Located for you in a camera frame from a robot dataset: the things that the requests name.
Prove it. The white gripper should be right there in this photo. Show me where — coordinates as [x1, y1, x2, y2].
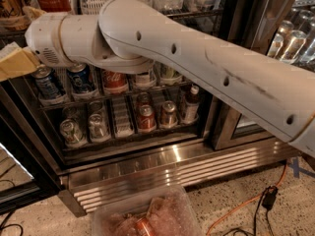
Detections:
[0, 6, 45, 82]

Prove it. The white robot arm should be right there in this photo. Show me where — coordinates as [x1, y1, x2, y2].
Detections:
[0, 0, 315, 156]

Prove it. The blue silver can far left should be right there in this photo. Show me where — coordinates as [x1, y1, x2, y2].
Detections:
[31, 65, 66, 99]

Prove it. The blue pepsi can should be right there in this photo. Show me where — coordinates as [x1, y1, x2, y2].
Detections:
[66, 64, 95, 93]

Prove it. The red cola can front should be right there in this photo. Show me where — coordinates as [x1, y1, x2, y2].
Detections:
[102, 70, 127, 89]

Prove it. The silver can bottom left front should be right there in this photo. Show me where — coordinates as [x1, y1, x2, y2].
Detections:
[60, 119, 84, 145]

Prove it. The red can bottom rear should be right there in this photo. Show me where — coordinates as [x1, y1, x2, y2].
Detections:
[136, 92, 152, 108]

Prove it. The stainless steel fridge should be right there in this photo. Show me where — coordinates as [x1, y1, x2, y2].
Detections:
[0, 0, 315, 216]

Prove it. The open fridge door left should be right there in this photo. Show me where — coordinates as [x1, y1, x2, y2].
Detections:
[0, 86, 61, 214]

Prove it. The red can bottom front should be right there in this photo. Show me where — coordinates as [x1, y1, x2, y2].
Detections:
[138, 104, 156, 131]

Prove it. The green soda can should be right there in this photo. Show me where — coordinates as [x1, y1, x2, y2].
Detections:
[160, 65, 180, 79]

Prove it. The red can in bin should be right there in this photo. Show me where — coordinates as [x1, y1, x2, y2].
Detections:
[136, 217, 156, 236]

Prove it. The glass fridge door right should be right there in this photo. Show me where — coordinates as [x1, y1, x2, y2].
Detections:
[211, 0, 315, 151]

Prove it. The brown tea bottle white cap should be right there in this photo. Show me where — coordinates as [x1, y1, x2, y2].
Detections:
[134, 70, 154, 84]

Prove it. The small brown bottle bottom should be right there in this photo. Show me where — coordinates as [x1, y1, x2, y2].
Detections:
[181, 86, 200, 123]

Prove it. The clear plastic bin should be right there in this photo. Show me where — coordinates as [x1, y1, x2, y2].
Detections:
[92, 185, 203, 236]

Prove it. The black power adapter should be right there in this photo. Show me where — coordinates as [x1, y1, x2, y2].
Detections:
[262, 186, 278, 210]

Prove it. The orange extension cable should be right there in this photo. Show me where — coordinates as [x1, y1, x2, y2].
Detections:
[206, 160, 289, 236]

